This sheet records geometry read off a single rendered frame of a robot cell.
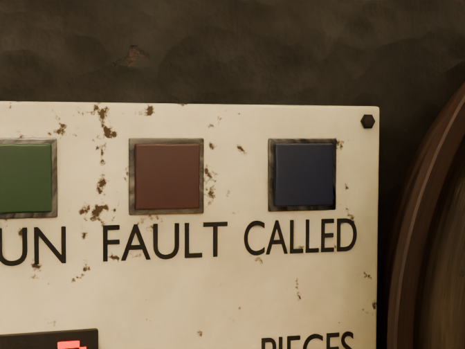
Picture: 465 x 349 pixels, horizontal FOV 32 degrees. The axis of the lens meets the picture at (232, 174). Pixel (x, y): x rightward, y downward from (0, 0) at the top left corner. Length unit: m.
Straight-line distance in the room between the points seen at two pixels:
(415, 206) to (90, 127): 0.18
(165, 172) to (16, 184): 0.08
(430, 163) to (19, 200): 0.21
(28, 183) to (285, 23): 0.18
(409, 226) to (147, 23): 0.18
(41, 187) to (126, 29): 0.10
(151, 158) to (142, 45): 0.07
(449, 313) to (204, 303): 0.14
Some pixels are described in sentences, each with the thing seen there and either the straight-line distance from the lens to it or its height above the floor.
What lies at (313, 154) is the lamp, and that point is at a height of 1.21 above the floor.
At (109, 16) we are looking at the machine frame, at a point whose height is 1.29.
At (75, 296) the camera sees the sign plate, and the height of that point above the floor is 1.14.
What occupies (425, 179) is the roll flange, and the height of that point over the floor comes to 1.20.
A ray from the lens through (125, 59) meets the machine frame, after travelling 0.46.
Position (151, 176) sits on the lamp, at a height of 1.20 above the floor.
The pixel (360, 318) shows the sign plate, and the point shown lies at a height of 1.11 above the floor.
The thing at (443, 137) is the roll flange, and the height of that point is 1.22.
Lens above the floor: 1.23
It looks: 3 degrees down
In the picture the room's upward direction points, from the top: straight up
